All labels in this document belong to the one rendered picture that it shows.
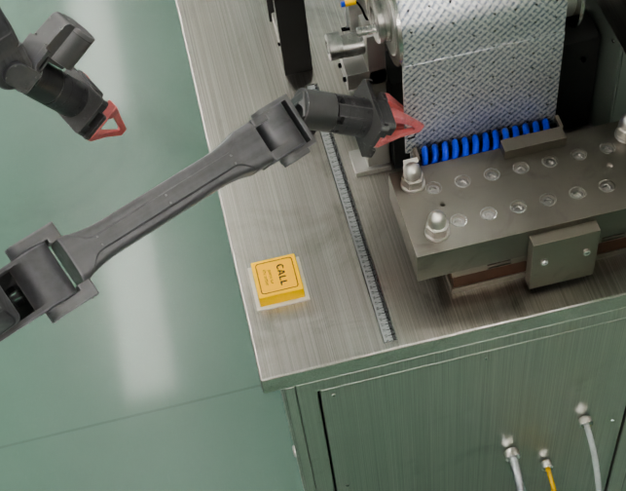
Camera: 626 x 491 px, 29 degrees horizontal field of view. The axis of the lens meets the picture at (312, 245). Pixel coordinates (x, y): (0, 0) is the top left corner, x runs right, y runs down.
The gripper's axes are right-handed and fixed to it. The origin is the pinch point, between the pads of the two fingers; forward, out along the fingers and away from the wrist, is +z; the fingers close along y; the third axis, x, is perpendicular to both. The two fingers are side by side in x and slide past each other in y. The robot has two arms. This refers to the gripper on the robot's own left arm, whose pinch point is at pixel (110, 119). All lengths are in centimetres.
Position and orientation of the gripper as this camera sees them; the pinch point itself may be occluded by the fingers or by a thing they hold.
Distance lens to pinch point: 190.6
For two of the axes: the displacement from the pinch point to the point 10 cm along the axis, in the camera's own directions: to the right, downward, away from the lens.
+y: -6.1, -6.1, 5.1
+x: -6.4, 7.5, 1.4
